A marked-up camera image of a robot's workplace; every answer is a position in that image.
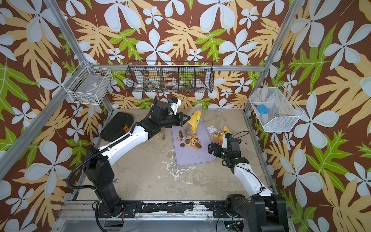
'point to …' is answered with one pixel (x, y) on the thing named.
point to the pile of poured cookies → (192, 141)
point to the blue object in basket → (262, 109)
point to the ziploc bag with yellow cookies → (189, 128)
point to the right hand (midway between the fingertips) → (213, 146)
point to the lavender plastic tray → (185, 155)
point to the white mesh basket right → (284, 112)
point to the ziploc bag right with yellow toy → (216, 129)
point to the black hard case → (119, 124)
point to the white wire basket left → (90, 85)
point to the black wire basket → (170, 77)
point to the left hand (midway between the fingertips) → (191, 116)
